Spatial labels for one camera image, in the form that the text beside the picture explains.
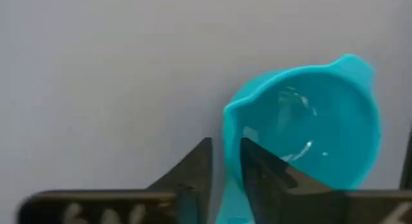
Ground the teal measuring cup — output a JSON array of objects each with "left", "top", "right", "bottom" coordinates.
[{"left": 214, "top": 53, "right": 382, "bottom": 224}]

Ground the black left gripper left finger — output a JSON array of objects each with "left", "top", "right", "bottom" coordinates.
[{"left": 146, "top": 136, "right": 213, "bottom": 224}]

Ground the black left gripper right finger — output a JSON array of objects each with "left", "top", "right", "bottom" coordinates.
[{"left": 240, "top": 136, "right": 348, "bottom": 224}]

